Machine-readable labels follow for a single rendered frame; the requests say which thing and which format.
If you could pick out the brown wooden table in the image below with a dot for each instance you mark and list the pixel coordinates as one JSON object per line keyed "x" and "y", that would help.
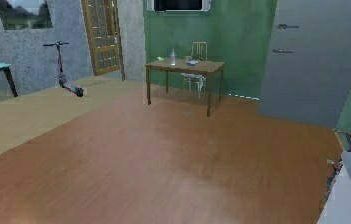
{"x": 196, "y": 67}

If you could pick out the grey bowl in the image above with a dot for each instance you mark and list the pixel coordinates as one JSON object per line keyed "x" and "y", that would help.
{"x": 192, "y": 62}

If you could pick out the clear glass bottle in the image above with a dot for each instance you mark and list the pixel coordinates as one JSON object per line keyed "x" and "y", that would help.
{"x": 172, "y": 57}

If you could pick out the green cloth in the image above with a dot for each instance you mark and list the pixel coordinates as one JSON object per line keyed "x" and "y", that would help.
{"x": 160, "y": 58}

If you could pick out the pale wooden chair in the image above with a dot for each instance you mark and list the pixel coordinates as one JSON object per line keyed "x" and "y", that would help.
{"x": 199, "y": 50}

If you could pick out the yellow glazed room door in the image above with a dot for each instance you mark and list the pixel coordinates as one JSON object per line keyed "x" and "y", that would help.
{"x": 103, "y": 36}

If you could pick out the white framed dark window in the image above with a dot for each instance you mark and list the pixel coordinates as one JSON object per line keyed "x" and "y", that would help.
{"x": 179, "y": 4}

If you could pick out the red kick scooter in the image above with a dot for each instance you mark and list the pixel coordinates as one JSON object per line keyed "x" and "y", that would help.
{"x": 62, "y": 78}

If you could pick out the window with landscape view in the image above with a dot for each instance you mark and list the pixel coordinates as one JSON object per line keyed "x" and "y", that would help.
{"x": 24, "y": 13}

